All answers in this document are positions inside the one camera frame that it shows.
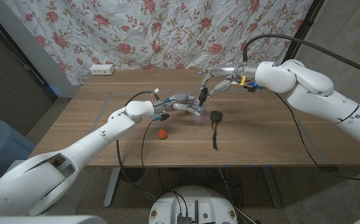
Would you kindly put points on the red toy strawberry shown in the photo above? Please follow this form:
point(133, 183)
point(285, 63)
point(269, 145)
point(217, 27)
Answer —
point(162, 134)

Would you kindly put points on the black backdrop stand pole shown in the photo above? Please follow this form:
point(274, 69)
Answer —
point(304, 28)

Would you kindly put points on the black frame bar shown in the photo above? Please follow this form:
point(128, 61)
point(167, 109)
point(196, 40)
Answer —
point(18, 54)

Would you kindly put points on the grey table leg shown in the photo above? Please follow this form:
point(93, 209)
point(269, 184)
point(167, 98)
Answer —
point(271, 186)
point(111, 186)

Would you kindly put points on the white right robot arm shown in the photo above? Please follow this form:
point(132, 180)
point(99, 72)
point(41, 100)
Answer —
point(307, 81)

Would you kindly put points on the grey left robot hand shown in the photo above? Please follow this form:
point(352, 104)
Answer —
point(182, 102)

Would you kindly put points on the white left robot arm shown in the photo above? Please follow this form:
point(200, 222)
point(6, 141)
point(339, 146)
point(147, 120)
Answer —
point(99, 137)

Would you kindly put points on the white power strip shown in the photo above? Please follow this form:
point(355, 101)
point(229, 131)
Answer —
point(102, 69)

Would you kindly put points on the floral backdrop cloth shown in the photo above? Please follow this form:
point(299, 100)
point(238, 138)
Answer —
point(167, 31)

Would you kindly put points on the white wall pillar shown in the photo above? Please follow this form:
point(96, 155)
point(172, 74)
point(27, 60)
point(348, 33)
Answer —
point(27, 46)

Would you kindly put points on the black round floor base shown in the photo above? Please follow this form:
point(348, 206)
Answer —
point(132, 175)

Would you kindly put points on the clear spray bottle black sprayer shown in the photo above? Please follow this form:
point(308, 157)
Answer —
point(203, 97)

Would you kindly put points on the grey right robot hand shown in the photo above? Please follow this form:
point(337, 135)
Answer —
point(229, 71)

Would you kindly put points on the white robot torso base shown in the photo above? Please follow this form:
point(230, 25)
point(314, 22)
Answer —
point(195, 202)

